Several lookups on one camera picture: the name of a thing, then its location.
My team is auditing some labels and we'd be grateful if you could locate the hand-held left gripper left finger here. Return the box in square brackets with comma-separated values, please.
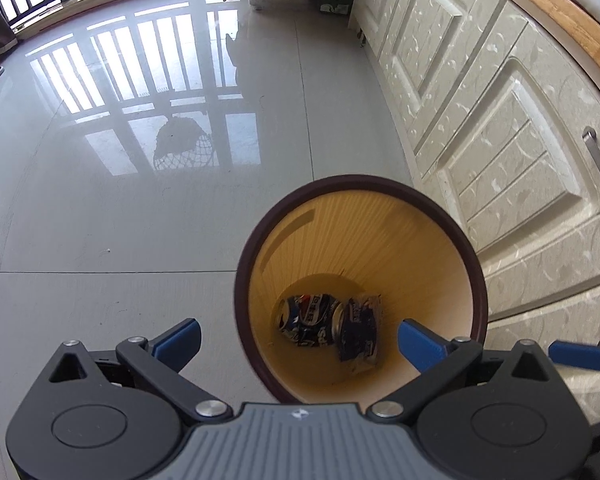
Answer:
[42, 318, 233, 423]

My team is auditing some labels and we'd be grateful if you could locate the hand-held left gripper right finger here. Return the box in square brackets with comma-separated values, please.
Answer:
[367, 318, 561, 423]

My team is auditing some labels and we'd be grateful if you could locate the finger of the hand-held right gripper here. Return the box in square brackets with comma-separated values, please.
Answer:
[549, 339, 600, 373]

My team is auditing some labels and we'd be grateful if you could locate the yellow trash bin brown rim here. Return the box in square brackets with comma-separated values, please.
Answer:
[233, 175, 488, 406]

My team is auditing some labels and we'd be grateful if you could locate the crushed dark blue can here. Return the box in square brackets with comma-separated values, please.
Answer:
[332, 294, 384, 376]

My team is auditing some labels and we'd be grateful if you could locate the crushed blue soda can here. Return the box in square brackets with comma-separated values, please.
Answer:
[276, 294, 342, 348]

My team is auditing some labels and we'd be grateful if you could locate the cream embossed bed base cabinet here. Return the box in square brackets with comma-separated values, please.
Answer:
[349, 0, 600, 431]

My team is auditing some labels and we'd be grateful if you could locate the wooden bed frame edge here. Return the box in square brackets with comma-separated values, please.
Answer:
[457, 0, 600, 70]

